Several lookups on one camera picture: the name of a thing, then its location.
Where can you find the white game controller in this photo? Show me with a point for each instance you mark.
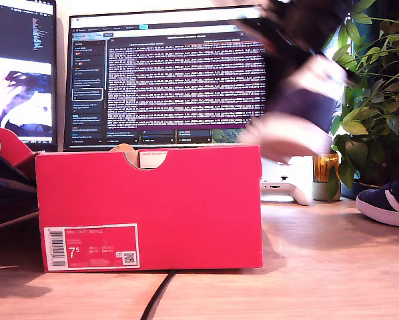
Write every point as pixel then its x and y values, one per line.
pixel 299 196

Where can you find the black square planter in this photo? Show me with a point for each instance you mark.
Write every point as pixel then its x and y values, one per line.
pixel 353 191

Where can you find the brown packing paper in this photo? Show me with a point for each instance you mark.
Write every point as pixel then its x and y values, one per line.
pixel 129 160

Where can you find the black monitor with camera feeds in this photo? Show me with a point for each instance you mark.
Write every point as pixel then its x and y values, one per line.
pixel 19 33

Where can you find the red shoebox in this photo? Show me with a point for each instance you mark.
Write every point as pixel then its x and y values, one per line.
pixel 186 206

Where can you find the blue suede shoe white stripes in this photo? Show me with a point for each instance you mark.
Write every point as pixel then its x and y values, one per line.
pixel 303 110
pixel 379 203

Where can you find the amber pump bottle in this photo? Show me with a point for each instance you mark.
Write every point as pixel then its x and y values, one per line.
pixel 323 168

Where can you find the wide black computer monitor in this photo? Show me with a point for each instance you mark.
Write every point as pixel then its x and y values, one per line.
pixel 186 83

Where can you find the green leafy houseplant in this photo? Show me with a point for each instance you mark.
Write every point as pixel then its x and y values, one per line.
pixel 376 100

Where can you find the small pale round pot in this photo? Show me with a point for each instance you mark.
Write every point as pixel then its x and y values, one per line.
pixel 319 191

